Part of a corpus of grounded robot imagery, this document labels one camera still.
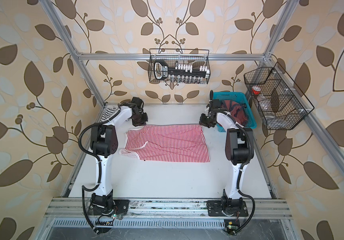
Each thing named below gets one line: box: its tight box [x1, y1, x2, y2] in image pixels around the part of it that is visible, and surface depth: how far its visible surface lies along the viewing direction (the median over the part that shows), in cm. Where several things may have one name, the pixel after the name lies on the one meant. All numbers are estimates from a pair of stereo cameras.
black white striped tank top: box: [100, 104, 120, 122], surface depth 115 cm
